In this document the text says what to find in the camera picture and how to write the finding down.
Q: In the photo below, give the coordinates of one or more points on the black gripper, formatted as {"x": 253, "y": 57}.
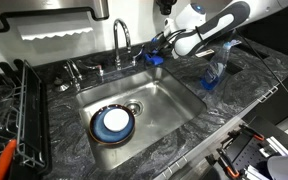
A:
{"x": 157, "y": 43}

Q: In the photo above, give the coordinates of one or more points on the stainless steel sink basin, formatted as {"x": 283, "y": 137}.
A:
{"x": 167, "y": 105}

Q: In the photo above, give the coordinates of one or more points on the large blue dish soap bottle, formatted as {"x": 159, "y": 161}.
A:
{"x": 217, "y": 65}

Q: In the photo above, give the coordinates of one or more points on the chrome side sprayer faucet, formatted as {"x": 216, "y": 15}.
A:
{"x": 74, "y": 73}

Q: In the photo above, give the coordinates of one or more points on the blue ceramic plate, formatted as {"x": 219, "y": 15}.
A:
{"x": 102, "y": 135}

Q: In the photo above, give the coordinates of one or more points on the black cart with orange clamps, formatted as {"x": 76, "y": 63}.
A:
{"x": 256, "y": 151}

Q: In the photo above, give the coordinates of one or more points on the blue sponge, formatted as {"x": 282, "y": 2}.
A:
{"x": 155, "y": 60}

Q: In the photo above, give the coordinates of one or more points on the orange utensil handle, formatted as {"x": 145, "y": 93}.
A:
{"x": 6, "y": 157}

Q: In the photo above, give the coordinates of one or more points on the steel paper towel dispenser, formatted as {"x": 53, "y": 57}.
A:
{"x": 99, "y": 9}

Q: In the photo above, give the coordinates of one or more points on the sink drain strainer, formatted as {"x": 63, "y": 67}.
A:
{"x": 135, "y": 106}

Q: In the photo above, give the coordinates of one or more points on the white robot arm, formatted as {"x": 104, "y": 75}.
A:
{"x": 190, "y": 31}

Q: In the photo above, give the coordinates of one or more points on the white bowl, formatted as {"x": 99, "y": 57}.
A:
{"x": 116, "y": 120}

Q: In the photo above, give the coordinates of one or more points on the black wall soap dispenser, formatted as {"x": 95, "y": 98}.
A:
{"x": 165, "y": 6}

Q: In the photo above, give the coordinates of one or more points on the black dish drying rack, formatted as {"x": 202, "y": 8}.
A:
{"x": 24, "y": 117}

